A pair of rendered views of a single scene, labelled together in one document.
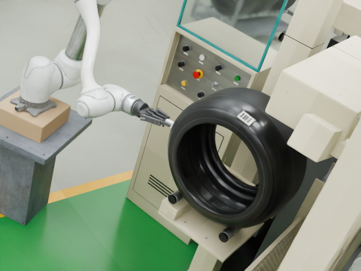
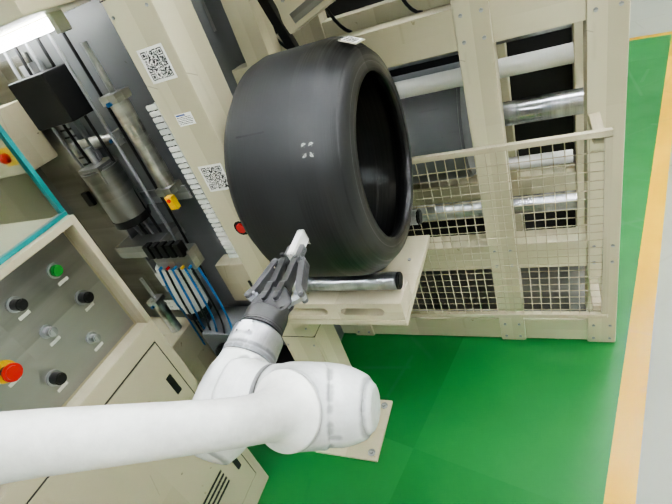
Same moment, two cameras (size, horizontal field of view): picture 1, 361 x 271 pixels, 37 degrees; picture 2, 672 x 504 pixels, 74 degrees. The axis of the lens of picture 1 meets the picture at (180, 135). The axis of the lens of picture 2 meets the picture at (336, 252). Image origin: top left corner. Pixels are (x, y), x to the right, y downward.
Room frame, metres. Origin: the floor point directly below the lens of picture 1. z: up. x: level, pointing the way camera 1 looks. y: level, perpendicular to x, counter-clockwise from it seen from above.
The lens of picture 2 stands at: (1.87, 0.82, 1.60)
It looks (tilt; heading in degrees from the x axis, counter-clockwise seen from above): 33 degrees down; 273
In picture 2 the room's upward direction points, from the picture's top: 21 degrees counter-clockwise
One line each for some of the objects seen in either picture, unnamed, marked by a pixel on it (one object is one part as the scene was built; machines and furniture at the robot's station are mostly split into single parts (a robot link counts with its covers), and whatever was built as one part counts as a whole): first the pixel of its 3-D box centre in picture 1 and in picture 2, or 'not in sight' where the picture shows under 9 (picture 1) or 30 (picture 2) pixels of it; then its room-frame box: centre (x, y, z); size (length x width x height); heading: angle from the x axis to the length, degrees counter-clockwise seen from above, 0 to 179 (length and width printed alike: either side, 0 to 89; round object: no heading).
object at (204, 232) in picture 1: (212, 218); (360, 276); (1.89, -0.26, 0.80); 0.37 x 0.36 x 0.02; 62
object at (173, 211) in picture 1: (190, 194); (342, 300); (1.96, -0.13, 0.83); 0.36 x 0.09 x 0.06; 152
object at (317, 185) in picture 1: (325, 205); not in sight; (1.91, -0.70, 1.05); 0.20 x 0.15 x 0.30; 152
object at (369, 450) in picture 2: not in sight; (354, 425); (2.13, -0.36, 0.01); 0.27 x 0.27 x 0.02; 62
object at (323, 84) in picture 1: (346, 86); not in sight; (1.64, -0.46, 1.71); 0.61 x 0.25 x 0.15; 152
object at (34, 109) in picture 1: (31, 101); not in sight; (2.36, 0.81, 0.78); 0.22 x 0.18 x 0.06; 159
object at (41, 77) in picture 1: (38, 77); not in sight; (2.39, 0.80, 0.92); 0.18 x 0.16 x 0.22; 149
